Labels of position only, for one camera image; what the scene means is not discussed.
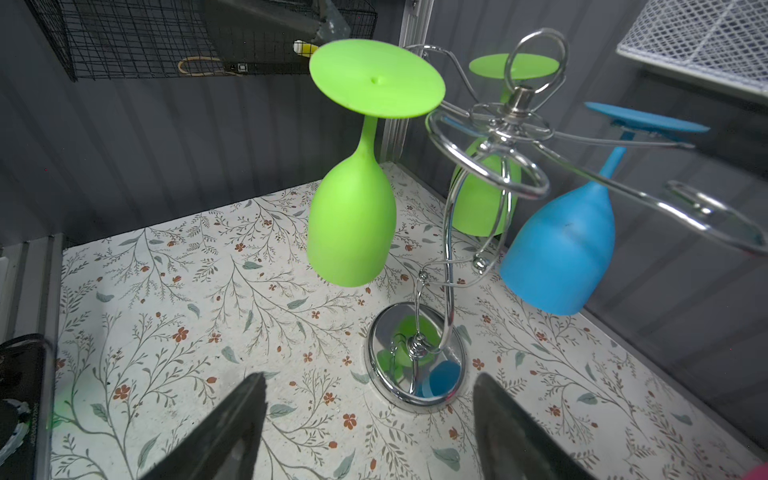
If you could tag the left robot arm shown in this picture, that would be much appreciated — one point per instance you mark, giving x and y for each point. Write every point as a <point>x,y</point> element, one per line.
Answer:
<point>25,407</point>

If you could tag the white wire wall basket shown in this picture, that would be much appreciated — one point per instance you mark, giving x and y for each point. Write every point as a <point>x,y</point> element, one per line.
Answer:
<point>722,42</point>

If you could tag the blue wine glass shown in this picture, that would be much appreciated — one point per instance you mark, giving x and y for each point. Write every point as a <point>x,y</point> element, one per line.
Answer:
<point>562,252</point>

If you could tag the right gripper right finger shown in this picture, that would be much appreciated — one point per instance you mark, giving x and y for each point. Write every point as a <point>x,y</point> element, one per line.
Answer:
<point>511,445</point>

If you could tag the green wine glass back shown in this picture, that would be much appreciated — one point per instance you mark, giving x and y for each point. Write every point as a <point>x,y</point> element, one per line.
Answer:
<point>478,202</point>

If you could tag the chrome wine glass rack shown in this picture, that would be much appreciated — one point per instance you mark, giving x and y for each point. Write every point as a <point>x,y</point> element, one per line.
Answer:
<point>415,357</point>

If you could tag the black wire wall basket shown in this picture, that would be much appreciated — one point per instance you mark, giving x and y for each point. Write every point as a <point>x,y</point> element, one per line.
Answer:
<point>166,39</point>

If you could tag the pink wine glass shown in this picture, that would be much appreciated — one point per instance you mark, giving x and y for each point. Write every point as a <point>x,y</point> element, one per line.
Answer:
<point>758,473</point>

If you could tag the yellow marker in basket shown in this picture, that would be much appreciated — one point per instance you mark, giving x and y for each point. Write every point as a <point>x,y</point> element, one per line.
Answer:
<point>304,49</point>

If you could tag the yellow-green wine glass front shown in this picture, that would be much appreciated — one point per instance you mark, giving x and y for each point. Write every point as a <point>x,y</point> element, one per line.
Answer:
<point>352,216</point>

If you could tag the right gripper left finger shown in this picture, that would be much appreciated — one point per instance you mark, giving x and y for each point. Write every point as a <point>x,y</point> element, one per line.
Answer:
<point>225,444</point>

